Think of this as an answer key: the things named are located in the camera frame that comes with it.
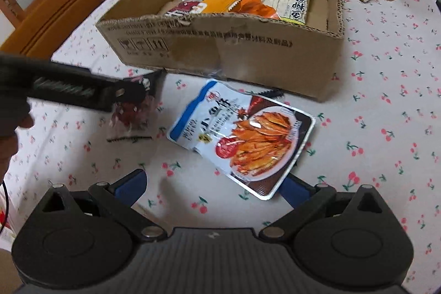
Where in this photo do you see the wooden chair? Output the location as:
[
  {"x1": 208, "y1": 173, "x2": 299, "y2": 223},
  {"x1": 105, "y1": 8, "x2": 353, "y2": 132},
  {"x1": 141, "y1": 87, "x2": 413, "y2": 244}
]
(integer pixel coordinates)
[{"x1": 0, "y1": 0, "x2": 111, "y2": 57}]

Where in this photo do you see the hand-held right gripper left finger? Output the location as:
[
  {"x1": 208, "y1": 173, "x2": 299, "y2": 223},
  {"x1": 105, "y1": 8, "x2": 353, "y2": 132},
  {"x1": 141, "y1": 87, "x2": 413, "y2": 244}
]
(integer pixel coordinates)
[{"x1": 34, "y1": 169, "x2": 168, "y2": 243}]

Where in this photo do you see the blue fried fish packet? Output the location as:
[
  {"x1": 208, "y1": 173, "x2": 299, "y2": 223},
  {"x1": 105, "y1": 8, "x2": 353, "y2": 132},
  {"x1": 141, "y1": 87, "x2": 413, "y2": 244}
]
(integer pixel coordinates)
[{"x1": 167, "y1": 79, "x2": 317, "y2": 201}]

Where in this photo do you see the brown cardboard box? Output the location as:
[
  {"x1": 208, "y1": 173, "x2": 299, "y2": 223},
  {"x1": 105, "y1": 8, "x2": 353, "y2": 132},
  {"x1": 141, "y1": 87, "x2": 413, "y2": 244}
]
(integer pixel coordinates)
[{"x1": 95, "y1": 0, "x2": 345, "y2": 103}]

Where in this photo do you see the person's left hand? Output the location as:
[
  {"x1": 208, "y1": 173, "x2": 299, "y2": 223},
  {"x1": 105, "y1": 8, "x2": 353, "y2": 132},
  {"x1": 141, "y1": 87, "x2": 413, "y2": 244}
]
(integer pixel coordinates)
[{"x1": 0, "y1": 113, "x2": 35, "y2": 176}]

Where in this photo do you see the black packet with white print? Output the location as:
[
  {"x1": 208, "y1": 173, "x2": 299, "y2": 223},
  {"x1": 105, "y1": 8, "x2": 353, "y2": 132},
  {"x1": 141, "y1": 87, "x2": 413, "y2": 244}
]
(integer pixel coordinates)
[{"x1": 106, "y1": 70, "x2": 165, "y2": 143}]

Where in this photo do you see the thin dark cable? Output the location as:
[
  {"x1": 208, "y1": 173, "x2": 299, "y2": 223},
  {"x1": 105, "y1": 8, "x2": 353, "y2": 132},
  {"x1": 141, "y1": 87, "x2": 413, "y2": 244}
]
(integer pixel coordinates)
[{"x1": 0, "y1": 173, "x2": 11, "y2": 239}]

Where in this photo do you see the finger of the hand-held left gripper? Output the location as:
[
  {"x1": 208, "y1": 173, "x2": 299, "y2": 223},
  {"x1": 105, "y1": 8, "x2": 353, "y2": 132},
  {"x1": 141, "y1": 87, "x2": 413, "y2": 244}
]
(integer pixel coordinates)
[{"x1": 26, "y1": 58, "x2": 155, "y2": 114}]

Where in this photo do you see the orange foil packet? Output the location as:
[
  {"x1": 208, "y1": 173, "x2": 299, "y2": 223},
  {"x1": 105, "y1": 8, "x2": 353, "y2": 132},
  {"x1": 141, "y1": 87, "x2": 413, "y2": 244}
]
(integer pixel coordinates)
[{"x1": 238, "y1": 0, "x2": 281, "y2": 19}]

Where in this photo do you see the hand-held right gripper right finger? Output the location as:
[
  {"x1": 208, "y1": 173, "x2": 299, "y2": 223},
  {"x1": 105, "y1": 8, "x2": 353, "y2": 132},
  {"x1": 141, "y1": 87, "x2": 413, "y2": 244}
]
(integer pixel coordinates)
[{"x1": 258, "y1": 173, "x2": 391, "y2": 242}]

